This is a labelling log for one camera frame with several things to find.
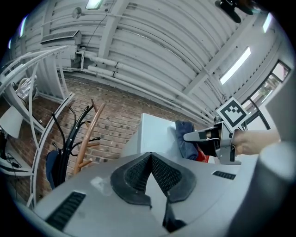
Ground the grey ceiling duct unit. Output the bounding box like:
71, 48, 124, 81
40, 30, 82, 46

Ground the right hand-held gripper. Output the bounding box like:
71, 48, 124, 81
184, 97, 249, 165

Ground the brown wooden coat stand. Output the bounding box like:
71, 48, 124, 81
74, 99, 106, 175

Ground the person's right hand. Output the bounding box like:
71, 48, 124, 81
233, 131, 250, 155

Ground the round ceiling sensor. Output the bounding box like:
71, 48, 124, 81
72, 6, 83, 19

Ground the black coat stand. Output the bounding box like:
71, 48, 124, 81
45, 105, 101, 188

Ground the grey refrigerator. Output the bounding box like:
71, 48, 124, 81
120, 112, 185, 162

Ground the long ceiling light panel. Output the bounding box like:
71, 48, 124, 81
219, 46, 252, 85
262, 12, 274, 33
85, 0, 103, 10

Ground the dark blue cleaning cloth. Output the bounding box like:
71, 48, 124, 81
175, 119, 200, 161

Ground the shiny clear plastic bundle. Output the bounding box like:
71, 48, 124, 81
16, 77, 39, 99

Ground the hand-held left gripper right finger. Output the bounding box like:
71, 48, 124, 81
151, 152, 241, 233

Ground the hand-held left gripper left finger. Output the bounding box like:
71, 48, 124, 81
34, 152, 172, 237

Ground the person's right forearm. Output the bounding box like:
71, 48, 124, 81
247, 129, 282, 155

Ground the white metal shelving rack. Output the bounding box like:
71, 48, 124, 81
0, 45, 76, 209

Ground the dark blue hanging bag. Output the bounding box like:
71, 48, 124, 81
45, 150, 62, 189

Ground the black-framed window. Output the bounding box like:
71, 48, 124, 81
240, 59, 291, 130

